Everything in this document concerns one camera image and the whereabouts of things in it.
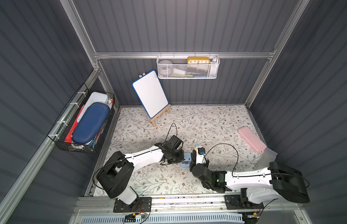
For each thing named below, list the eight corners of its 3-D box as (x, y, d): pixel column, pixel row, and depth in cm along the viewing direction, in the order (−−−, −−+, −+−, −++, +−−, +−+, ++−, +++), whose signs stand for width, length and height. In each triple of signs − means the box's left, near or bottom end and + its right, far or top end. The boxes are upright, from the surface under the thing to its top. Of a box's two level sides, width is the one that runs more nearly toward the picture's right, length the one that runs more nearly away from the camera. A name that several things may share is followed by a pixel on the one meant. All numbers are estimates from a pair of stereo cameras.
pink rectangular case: (257, 153, 94) (258, 151, 92) (235, 130, 106) (237, 128, 104) (265, 149, 96) (267, 147, 94) (243, 127, 109) (244, 125, 107)
